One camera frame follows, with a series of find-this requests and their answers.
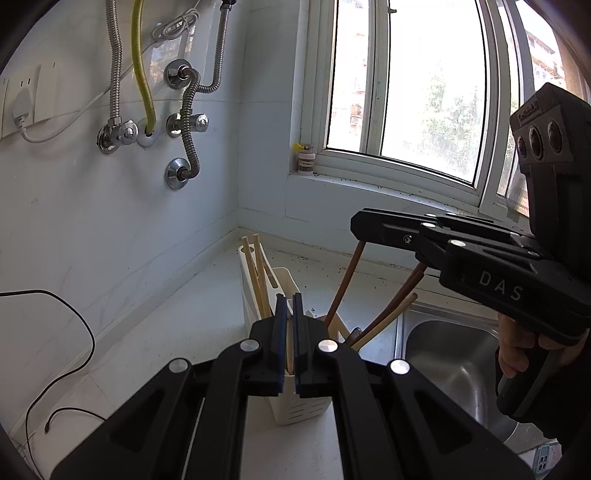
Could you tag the light blue phone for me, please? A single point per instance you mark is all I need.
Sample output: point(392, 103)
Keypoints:
point(547, 461)

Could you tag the person's right hand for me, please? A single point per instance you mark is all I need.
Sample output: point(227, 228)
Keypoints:
point(512, 346)

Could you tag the row of white wall sockets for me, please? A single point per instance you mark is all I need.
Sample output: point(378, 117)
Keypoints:
point(41, 92)

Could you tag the white slotted utensil holder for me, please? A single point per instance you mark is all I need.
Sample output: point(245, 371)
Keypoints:
point(300, 410)

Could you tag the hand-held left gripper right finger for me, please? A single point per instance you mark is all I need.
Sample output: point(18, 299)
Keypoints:
point(298, 337)

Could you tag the small bottle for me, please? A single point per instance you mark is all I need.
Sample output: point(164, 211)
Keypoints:
point(304, 159)

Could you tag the window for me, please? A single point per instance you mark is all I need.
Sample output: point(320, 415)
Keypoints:
point(434, 92)

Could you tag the chrome wall flange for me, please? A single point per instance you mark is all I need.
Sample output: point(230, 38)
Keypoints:
point(177, 173)
point(175, 74)

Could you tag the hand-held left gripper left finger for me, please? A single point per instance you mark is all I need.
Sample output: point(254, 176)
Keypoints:
point(280, 337)

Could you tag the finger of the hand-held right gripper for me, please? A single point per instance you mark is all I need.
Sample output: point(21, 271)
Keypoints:
point(461, 220)
point(392, 233)

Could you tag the stainless steel sink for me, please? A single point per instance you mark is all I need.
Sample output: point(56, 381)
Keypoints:
point(452, 364)

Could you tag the white plug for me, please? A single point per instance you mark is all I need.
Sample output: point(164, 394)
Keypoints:
point(23, 108)

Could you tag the chrome valve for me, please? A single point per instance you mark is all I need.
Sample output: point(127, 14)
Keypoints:
point(187, 124)
point(115, 134)

